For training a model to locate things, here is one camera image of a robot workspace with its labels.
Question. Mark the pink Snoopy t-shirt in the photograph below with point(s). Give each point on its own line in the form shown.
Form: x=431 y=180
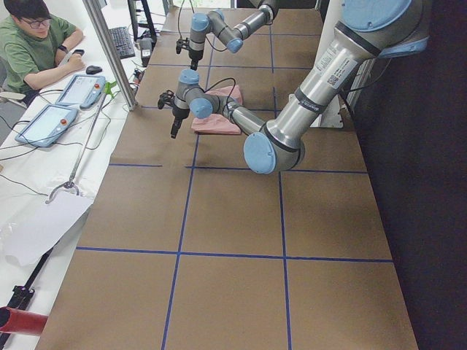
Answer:
x=216 y=124

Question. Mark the red object on table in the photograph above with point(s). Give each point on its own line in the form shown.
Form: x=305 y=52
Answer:
x=16 y=321

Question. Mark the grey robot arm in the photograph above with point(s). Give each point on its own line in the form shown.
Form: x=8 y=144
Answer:
x=213 y=22
x=364 y=30

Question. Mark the aluminium frame post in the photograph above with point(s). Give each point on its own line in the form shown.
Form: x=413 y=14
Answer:
x=100 y=25

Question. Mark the lower teach pendant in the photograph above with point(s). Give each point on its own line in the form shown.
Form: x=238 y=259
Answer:
x=47 y=126

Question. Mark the white paper sheet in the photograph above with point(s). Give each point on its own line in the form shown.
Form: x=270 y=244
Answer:
x=45 y=227

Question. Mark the black keyboard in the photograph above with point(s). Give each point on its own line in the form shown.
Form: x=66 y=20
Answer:
x=123 y=43

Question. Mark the green plastic clamp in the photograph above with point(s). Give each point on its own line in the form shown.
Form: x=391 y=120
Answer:
x=108 y=86

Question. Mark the teach pendant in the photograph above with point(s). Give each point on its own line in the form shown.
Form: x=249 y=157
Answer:
x=82 y=90
x=47 y=126

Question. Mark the upper teach pendant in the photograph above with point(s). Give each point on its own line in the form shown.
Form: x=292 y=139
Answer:
x=82 y=90

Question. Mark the metal reacher rod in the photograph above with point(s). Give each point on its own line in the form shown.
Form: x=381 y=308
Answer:
x=70 y=184

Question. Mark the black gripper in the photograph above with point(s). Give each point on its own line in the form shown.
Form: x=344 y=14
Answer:
x=178 y=115
x=195 y=55

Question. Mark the black computer mouse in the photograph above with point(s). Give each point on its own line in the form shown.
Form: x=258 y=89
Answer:
x=91 y=70

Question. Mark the person's right hand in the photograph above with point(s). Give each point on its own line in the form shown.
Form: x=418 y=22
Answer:
x=75 y=63

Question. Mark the person in green shirt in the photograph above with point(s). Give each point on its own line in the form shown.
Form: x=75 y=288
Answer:
x=34 y=45

